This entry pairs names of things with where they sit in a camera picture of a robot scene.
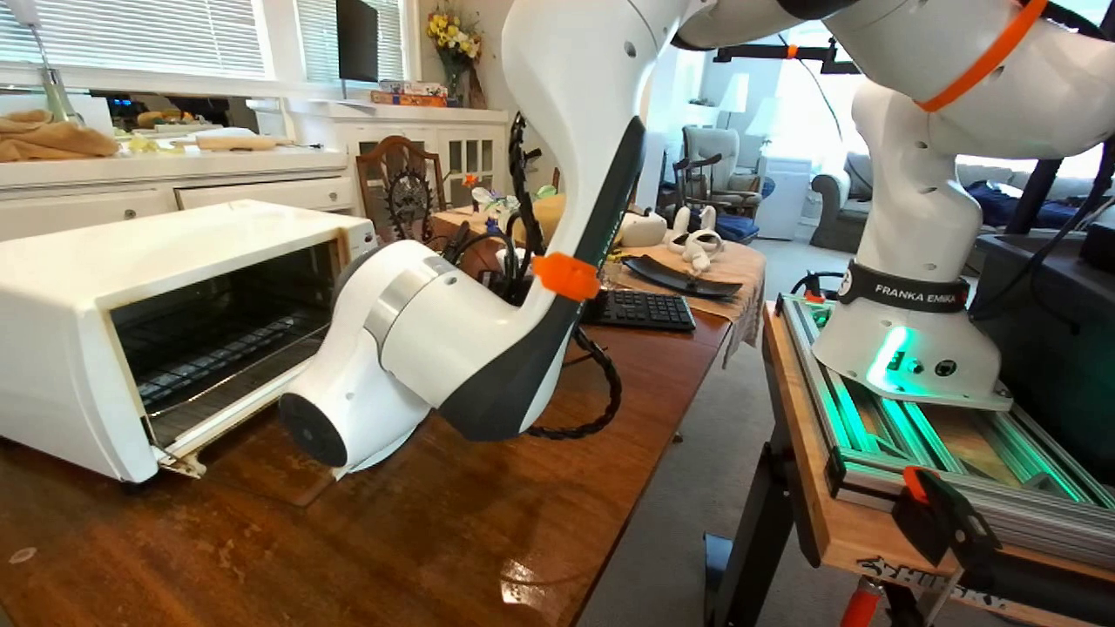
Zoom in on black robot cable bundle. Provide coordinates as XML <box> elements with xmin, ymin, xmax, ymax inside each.
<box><xmin>497</xmin><ymin>110</ymin><xmax>626</xmax><ymax>442</ymax></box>

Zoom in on white window blinds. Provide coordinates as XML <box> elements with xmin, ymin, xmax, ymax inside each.
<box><xmin>0</xmin><ymin>0</ymin><xmax>272</xmax><ymax>81</ymax></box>

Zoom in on white sideboard with small panes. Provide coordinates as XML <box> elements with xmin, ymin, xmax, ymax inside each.
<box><xmin>329</xmin><ymin>101</ymin><xmax>515</xmax><ymax>217</ymax></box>

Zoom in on white toaster oven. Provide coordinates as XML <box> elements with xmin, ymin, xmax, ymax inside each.
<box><xmin>0</xmin><ymin>199</ymin><xmax>382</xmax><ymax>488</ymax></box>

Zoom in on grey armchair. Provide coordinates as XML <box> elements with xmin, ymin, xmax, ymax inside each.
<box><xmin>662</xmin><ymin>122</ymin><xmax>761</xmax><ymax>230</ymax></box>

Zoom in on black wire rack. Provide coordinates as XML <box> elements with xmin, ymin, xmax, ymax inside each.
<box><xmin>352</xmin><ymin>131</ymin><xmax>447</xmax><ymax>244</ymax></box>

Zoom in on yellow flower bouquet vase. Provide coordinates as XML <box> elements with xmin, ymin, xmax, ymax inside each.
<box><xmin>422</xmin><ymin>8</ymin><xmax>488</xmax><ymax>110</ymax></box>

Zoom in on black computer keyboard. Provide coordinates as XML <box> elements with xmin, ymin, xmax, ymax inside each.
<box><xmin>583</xmin><ymin>285</ymin><xmax>700</xmax><ymax>338</ymax></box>

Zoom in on black equipment case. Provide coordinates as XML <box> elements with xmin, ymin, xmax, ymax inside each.
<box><xmin>970</xmin><ymin>223</ymin><xmax>1115</xmax><ymax>481</ymax></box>

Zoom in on black tripod boom orange band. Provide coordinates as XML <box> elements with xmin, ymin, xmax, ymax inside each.
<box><xmin>711</xmin><ymin>41</ymin><xmax>867</xmax><ymax>69</ymax></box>

